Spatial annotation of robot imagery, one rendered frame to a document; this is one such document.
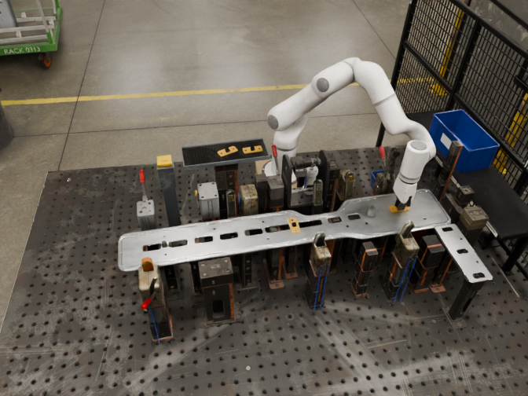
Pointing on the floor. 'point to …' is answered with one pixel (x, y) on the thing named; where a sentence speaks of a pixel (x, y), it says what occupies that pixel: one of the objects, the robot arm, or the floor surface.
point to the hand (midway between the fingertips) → (400, 204)
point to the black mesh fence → (487, 240)
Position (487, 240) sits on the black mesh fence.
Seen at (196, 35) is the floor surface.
